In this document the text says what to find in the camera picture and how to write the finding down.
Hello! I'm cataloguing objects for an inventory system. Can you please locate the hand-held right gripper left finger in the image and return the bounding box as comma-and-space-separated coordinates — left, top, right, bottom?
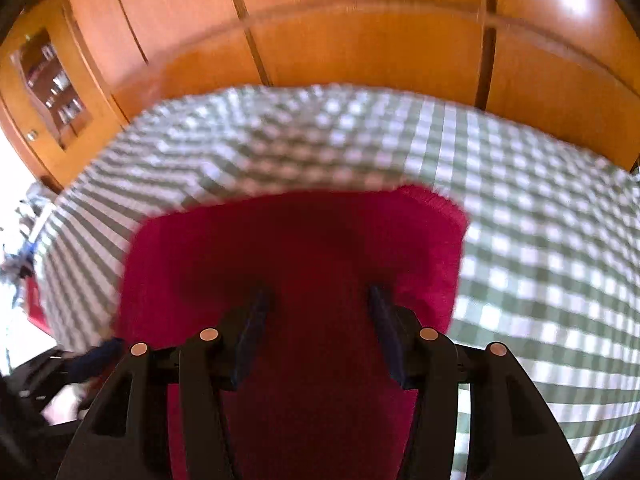
56, 287, 274, 480

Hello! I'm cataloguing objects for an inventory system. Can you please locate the crimson garment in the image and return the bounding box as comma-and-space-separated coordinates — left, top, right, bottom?
112, 185, 471, 480

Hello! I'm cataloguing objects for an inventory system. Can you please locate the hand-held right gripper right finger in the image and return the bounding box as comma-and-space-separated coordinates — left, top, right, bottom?
367, 285, 585, 480

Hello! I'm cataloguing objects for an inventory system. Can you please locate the dark blue cloth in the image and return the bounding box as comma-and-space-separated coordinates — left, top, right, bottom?
64, 337, 125, 387

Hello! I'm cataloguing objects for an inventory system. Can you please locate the wooden cabinet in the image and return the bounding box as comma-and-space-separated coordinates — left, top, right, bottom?
0, 0, 640, 196

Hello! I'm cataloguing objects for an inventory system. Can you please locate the green gingham cloth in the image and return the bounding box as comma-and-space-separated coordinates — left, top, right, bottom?
32, 85, 640, 480

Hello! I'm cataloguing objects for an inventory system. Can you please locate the red object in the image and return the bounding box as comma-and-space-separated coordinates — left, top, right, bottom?
24, 274, 53, 337

